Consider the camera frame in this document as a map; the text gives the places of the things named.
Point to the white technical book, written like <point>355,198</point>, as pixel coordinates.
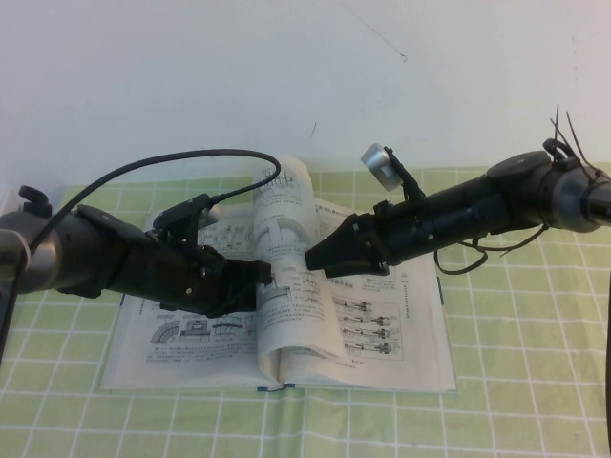
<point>296,305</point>

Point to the green white checked tablecloth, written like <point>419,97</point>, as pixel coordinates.
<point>515,343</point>

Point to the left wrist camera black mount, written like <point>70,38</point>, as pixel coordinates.
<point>183,212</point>

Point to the right wrist camera silver lens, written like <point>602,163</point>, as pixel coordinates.
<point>379,167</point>

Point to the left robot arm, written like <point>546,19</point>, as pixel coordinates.
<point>95,257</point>

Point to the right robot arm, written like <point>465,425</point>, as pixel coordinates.
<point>482,210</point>

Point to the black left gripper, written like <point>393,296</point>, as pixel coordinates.
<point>186,281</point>

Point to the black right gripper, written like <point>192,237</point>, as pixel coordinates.
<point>406,234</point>

